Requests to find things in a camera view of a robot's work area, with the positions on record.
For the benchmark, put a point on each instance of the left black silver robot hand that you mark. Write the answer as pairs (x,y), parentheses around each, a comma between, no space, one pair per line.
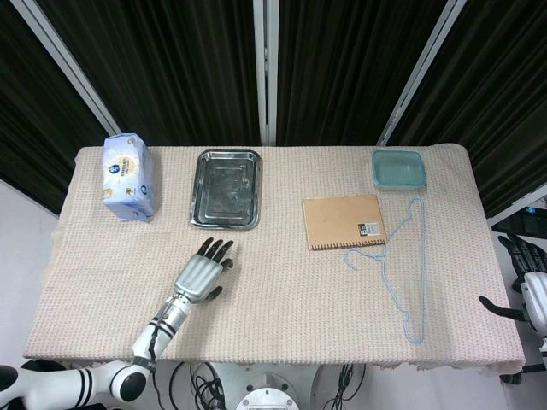
(197,277)

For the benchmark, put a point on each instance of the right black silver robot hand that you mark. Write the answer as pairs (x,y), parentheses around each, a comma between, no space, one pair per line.
(536,301)

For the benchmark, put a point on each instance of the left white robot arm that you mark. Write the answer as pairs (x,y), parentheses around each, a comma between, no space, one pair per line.
(164,320)

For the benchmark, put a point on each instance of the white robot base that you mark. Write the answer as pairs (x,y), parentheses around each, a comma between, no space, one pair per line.
(265,397)

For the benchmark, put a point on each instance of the black stand base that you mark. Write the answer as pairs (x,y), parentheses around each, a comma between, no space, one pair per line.
(510,378)

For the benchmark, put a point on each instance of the black equipment blue light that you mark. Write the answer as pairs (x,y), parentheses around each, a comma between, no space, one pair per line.
(523,220)

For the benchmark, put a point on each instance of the stainless steel tray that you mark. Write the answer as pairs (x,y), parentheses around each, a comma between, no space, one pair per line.
(226,192)

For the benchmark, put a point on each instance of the beige woven tablecloth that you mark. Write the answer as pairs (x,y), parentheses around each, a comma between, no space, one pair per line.
(299,307)

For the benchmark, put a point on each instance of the blue tissue pack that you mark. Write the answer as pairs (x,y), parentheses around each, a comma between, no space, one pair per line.
(126,179)

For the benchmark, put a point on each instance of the brown spiral notebook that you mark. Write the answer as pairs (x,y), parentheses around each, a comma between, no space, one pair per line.
(337,222)

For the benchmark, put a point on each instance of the clear container teal lid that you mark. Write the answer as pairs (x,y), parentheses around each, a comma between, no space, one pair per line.
(397,171)

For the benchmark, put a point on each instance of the black curtain panel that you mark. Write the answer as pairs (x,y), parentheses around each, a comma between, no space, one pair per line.
(171,64)
(504,107)
(350,64)
(25,107)

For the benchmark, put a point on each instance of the white frame rail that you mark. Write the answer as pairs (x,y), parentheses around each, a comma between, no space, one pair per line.
(513,209)

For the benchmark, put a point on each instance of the white double frame post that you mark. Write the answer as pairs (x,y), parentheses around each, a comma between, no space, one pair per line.
(266,72)

